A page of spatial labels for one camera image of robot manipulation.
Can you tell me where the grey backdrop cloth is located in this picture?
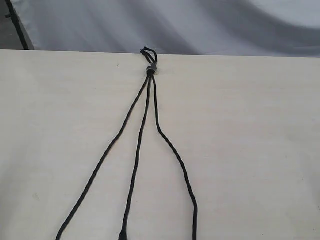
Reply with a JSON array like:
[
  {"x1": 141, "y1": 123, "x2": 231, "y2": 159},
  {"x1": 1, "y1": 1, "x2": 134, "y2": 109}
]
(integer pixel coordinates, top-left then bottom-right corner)
[{"x1": 12, "y1": 0, "x2": 320, "y2": 57}]

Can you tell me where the black stand pole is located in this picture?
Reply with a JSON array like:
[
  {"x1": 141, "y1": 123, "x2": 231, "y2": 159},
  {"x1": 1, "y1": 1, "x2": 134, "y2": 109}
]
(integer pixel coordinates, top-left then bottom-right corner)
[{"x1": 5, "y1": 0, "x2": 29, "y2": 50}]

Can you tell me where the grey metal cable ferrule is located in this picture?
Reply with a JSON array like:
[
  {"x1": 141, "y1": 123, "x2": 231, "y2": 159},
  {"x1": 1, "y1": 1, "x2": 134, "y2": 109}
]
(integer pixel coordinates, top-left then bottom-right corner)
[{"x1": 146, "y1": 63, "x2": 157, "y2": 76}]

